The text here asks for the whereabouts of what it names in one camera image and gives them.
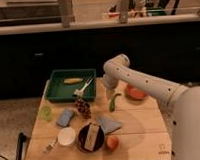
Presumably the green pepper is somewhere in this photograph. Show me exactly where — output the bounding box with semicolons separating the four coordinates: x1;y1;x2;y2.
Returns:
109;93;121;112

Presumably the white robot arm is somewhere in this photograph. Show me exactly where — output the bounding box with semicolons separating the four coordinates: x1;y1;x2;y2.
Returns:
103;53;200;160

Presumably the white paper cup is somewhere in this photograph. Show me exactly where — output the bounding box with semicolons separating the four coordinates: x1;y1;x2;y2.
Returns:
58;127;76;146

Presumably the small green cup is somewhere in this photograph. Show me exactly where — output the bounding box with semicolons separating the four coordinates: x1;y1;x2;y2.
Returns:
40;106;52;122

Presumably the orange bowl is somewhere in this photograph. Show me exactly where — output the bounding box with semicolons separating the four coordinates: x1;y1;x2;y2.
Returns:
125;84;147;100

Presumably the bunch of dark grapes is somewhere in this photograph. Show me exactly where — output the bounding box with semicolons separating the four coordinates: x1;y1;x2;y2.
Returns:
74;98;91;119

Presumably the blue folded cloth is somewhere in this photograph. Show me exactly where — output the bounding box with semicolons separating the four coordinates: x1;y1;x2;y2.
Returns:
95;115;123;134

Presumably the light wooden table board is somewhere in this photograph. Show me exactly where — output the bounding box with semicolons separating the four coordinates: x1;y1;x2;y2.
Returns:
25;79;171;160

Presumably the yellow corn cob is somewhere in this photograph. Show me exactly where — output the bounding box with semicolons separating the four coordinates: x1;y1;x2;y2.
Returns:
64;77;83;84

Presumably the green plastic tray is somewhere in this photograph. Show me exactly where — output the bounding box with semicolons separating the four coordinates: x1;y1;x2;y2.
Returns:
44;69;96;103

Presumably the orange fruit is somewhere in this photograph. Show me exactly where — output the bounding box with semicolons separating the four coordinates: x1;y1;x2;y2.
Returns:
105;136;119;150

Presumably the blue sponge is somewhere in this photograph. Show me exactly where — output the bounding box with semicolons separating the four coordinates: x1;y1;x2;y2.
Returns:
56;109;75;127

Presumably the dark round plate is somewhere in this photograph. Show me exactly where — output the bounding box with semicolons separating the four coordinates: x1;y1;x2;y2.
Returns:
78;123;105;152

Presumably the wooden block on plate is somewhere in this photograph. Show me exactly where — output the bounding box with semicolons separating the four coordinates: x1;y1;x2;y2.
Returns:
84;124;100;152

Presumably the black cable left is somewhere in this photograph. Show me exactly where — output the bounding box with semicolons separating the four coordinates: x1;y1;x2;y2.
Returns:
0;132;30;160

